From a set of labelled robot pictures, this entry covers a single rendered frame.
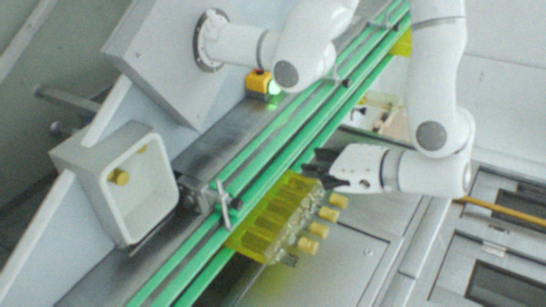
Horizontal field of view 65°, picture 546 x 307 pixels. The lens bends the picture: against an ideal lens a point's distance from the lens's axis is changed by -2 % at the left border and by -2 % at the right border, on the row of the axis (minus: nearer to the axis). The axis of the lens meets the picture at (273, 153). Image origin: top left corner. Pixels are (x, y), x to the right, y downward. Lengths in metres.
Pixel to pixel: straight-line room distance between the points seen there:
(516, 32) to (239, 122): 6.07
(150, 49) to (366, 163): 0.50
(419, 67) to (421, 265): 0.69
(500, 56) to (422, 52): 6.52
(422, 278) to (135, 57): 0.90
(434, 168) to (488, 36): 6.43
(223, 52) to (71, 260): 0.58
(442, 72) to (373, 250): 0.70
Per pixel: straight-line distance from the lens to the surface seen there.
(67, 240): 1.05
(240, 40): 1.02
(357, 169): 0.79
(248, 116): 1.29
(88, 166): 0.95
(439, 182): 0.75
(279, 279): 1.22
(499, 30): 7.08
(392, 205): 1.45
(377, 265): 1.25
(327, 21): 0.83
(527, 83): 7.37
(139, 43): 0.93
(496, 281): 1.35
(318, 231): 1.13
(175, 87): 1.03
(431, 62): 0.70
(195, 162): 1.16
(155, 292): 1.06
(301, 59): 0.86
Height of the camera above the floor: 1.50
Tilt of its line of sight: 27 degrees down
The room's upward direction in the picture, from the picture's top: 108 degrees clockwise
